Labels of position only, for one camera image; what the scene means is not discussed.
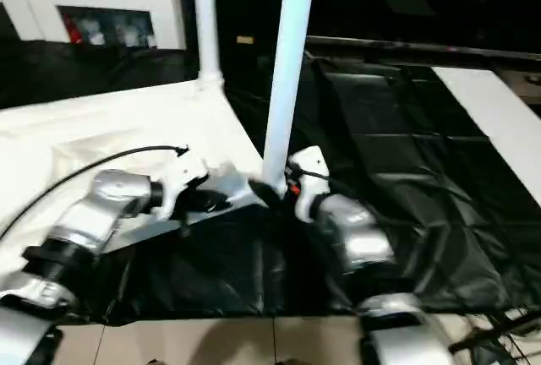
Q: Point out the dark elongated device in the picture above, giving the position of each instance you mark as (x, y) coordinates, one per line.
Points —
(532, 79)

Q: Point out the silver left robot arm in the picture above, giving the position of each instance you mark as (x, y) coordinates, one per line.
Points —
(93, 213)

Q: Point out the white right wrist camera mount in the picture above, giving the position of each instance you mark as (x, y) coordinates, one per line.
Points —
(308, 171)

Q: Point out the small bottles behind glass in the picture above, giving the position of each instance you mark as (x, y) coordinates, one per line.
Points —
(110, 29)

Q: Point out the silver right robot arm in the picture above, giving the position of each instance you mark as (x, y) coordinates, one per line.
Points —
(355, 238)

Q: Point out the dark metal rail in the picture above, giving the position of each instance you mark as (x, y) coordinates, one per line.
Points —
(423, 48)

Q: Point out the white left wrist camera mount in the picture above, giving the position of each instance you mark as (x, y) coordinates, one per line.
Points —
(184, 171)

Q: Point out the white paper sheet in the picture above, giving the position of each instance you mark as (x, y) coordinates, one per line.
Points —
(494, 116)

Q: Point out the black plastic mat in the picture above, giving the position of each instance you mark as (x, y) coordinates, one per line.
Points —
(423, 204)

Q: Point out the white plastic table leg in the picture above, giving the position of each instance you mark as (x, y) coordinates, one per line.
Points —
(205, 19)
(289, 44)

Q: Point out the white plastic table top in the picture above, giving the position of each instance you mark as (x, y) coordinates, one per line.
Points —
(84, 128)

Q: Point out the small tan tag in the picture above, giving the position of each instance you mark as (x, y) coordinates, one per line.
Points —
(245, 40)

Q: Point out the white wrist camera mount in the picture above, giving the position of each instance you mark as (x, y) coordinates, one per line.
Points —
(308, 171)
(184, 171)

